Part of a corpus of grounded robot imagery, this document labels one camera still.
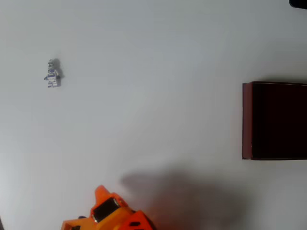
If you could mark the black object at table edge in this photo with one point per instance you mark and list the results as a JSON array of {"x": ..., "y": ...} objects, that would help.
[{"x": 298, "y": 3}]

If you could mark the orange gripper with black motor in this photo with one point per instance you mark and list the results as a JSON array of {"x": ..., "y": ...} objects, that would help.
[{"x": 104, "y": 208}]

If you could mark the white and blue lego minifigure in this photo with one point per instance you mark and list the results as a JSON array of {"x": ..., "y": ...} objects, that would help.
[{"x": 53, "y": 76}]

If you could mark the dark red cardboard box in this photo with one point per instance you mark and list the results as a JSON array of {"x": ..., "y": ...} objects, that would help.
[{"x": 275, "y": 119}]

